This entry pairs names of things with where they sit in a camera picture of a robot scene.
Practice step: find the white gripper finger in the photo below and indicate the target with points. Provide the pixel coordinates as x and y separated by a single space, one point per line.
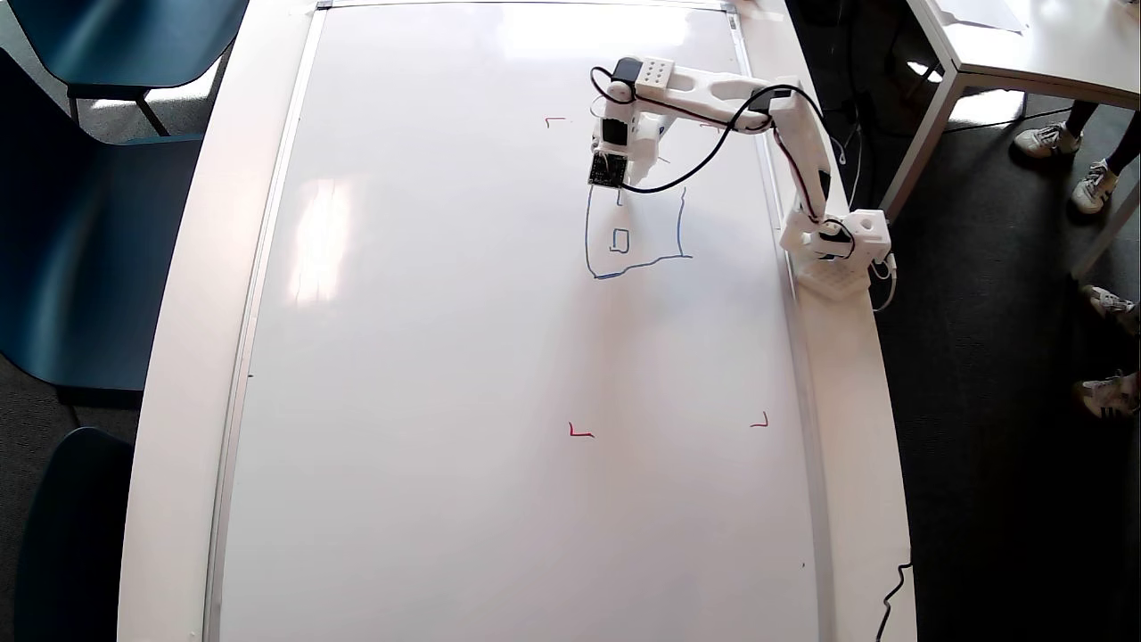
595 143
651 134

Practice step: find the large white whiteboard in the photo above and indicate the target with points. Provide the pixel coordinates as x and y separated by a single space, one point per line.
446 357

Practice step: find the white side table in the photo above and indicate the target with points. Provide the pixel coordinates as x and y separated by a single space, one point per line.
1070 53

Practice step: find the black trouser leg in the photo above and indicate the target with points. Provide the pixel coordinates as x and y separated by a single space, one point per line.
1081 118
1128 143

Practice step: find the blue chair with metal legs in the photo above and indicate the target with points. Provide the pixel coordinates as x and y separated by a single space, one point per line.
125 40

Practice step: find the large blue chair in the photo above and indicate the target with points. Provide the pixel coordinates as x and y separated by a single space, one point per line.
80 250

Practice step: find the white sneaker with black stripes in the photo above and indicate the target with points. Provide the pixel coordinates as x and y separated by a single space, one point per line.
1110 397

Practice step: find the dark blue round chair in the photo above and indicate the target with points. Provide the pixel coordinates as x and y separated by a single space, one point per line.
76 544

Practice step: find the black wrist camera board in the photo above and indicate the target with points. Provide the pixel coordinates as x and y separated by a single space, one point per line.
608 170

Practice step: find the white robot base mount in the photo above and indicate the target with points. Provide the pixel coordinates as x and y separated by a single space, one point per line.
838 281

